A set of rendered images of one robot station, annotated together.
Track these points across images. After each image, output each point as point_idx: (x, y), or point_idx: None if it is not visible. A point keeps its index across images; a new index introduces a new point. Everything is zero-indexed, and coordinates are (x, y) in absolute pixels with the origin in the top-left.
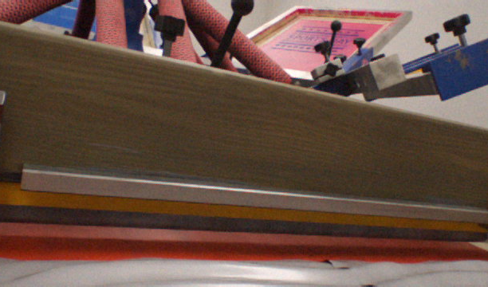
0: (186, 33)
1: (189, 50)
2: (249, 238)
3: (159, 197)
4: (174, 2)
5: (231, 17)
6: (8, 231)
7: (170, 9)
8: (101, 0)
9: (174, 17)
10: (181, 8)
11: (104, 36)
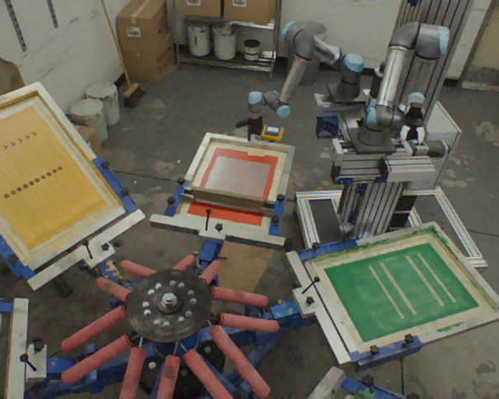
0: (180, 262)
1: (185, 258)
2: (233, 208)
3: None
4: (175, 268)
5: (209, 215)
6: (259, 212)
7: (180, 268)
8: (211, 273)
9: (219, 224)
10: (173, 268)
11: (217, 265)
